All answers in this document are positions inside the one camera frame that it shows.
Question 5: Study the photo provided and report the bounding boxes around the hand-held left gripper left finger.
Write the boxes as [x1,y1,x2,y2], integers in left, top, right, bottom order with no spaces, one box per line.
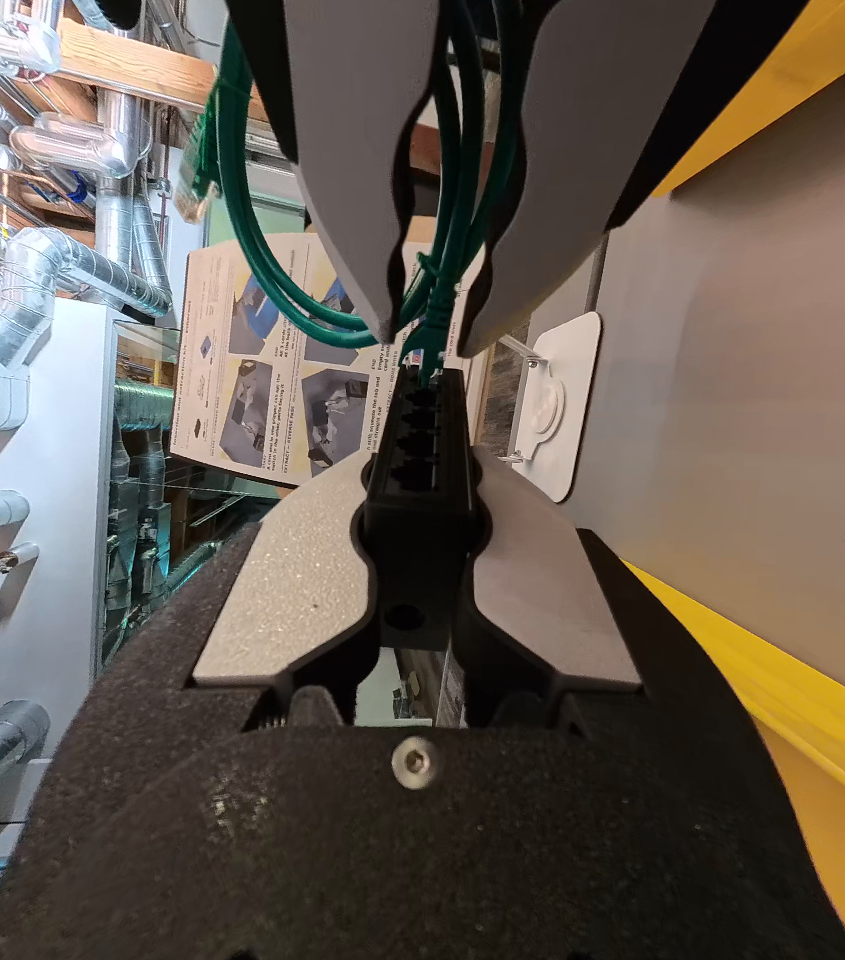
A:
[190,452,381,690]

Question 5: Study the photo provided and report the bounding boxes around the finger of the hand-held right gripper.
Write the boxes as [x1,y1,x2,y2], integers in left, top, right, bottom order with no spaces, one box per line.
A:
[283,0,445,344]
[457,0,718,359]

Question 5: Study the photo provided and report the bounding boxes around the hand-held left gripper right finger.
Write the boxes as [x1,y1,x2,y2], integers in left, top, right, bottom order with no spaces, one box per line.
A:
[454,447,643,693]

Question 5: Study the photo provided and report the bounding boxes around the black network switch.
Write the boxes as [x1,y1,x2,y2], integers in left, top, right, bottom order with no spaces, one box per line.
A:
[361,366,485,652]

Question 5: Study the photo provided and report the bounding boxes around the green ethernet cable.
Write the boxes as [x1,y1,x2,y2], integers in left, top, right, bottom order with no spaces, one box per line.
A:
[175,0,527,376]

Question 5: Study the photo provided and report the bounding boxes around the yellow plastic bin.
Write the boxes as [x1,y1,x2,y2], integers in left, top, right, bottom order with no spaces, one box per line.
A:
[623,561,845,960]
[651,0,845,200]

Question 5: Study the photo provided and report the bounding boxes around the printed instruction poster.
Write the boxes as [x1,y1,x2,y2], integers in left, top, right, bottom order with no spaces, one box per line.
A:
[169,232,490,490]

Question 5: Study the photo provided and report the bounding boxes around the silver ventilation ducts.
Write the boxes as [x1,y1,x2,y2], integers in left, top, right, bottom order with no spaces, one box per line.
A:
[0,0,178,841]

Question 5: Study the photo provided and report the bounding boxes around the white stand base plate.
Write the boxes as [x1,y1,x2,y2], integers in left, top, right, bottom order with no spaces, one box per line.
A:
[499,311,604,505]

